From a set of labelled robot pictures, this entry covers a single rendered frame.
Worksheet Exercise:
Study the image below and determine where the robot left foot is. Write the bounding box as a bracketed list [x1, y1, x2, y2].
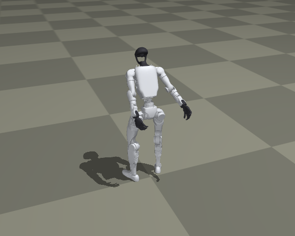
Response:
[122, 169, 139, 182]

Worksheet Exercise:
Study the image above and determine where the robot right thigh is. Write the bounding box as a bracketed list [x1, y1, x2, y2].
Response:
[153, 108, 165, 145]

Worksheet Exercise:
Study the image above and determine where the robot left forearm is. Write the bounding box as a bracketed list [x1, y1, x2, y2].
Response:
[127, 90, 138, 117]

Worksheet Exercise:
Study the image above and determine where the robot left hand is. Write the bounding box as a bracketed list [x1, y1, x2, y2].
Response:
[133, 111, 148, 130]

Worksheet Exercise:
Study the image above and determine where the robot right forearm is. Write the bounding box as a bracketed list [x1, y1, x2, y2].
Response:
[170, 86, 183, 106]

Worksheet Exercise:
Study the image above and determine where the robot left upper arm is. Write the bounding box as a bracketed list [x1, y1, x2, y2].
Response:
[125, 69, 136, 97]

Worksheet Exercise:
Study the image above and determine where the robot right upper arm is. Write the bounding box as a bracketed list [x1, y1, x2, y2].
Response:
[155, 67, 174, 92]

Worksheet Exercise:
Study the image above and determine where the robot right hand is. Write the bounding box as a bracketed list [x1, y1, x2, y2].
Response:
[180, 100, 192, 120]

